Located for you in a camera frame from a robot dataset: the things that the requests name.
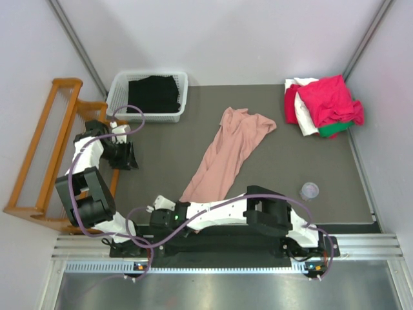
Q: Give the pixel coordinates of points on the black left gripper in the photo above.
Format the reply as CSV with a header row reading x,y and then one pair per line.
x,y
122,155

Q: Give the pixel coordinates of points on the pink printed t-shirt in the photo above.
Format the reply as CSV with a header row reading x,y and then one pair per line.
x,y
239,134

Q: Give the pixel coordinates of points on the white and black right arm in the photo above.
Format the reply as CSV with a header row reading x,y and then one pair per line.
x,y
269,213

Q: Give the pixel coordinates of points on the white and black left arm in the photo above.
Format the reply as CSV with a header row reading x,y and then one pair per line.
x,y
85,196

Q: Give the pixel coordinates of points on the black folded t-shirt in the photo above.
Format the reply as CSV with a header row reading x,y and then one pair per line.
x,y
154,95

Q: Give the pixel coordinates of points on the white plastic basket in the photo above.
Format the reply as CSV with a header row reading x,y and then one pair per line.
x,y
117,99

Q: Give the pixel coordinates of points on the wooden rack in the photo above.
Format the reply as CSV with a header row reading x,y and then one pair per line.
x,y
49,155

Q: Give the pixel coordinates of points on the green t-shirt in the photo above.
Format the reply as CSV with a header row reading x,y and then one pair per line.
x,y
330,131

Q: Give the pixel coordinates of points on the magenta t-shirt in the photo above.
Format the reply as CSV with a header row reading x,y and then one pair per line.
x,y
328,100

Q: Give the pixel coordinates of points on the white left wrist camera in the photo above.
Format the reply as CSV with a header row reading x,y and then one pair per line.
x,y
120,131

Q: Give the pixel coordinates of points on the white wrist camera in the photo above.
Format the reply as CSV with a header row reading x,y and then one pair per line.
x,y
161,203
120,131

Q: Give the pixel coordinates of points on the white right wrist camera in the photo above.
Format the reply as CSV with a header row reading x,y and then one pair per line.
x,y
161,203

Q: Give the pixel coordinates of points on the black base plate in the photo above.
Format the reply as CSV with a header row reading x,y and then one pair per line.
x,y
236,246

